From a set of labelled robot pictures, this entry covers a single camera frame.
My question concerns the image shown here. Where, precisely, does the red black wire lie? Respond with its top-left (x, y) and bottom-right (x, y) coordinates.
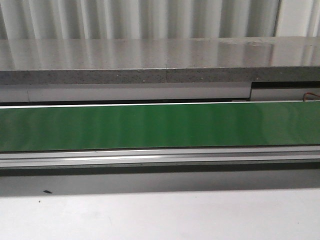
top-left (300, 91), bottom-right (320, 102)

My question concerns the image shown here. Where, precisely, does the grey granite counter slab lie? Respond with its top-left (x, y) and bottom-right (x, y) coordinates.
top-left (0, 37), bottom-right (320, 86)

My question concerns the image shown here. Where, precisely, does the green conveyor belt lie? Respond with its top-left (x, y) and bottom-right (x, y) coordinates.
top-left (0, 101), bottom-right (320, 152)

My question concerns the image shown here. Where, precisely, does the aluminium conveyor frame rail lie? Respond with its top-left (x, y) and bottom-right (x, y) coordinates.
top-left (0, 145), bottom-right (320, 169)

